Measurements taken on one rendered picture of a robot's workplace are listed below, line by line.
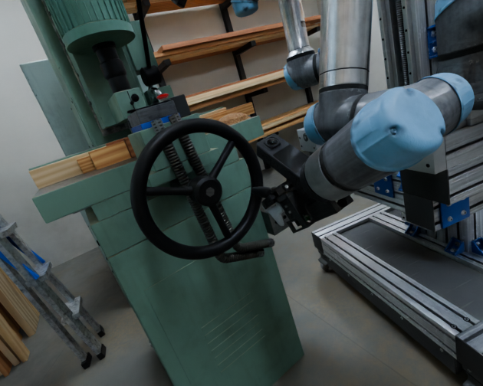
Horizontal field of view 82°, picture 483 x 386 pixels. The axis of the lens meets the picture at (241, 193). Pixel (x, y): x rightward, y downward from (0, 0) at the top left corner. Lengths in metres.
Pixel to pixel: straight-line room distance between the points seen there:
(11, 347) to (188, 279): 1.42
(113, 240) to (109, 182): 0.14
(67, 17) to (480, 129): 0.97
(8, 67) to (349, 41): 3.02
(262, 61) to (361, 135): 3.67
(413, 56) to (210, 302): 0.94
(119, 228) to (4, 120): 2.57
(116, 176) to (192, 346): 0.52
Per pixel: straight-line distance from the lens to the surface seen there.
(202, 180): 0.55
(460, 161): 0.80
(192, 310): 0.86
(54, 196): 0.70
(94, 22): 0.84
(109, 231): 0.72
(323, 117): 0.47
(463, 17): 0.83
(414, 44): 1.06
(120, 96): 0.83
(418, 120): 0.31
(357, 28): 0.49
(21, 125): 3.18
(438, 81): 0.42
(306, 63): 1.24
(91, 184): 0.70
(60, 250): 3.30
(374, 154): 0.30
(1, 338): 2.10
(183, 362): 0.94
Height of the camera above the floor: 0.96
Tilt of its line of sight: 18 degrees down
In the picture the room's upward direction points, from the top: 18 degrees counter-clockwise
